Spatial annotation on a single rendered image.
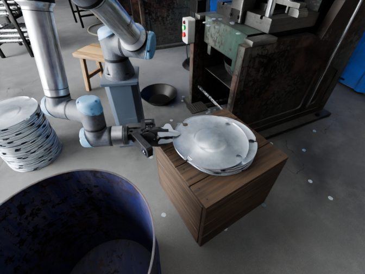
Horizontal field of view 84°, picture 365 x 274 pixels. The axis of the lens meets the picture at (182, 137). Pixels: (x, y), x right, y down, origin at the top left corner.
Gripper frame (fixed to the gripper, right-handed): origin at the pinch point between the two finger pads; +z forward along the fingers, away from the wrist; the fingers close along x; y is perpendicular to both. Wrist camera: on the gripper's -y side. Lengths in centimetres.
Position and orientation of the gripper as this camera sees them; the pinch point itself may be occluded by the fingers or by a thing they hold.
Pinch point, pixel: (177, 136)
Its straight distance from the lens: 78.0
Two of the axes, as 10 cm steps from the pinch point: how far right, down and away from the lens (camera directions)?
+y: -1.4, -6.9, 7.1
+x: -0.5, 7.2, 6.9
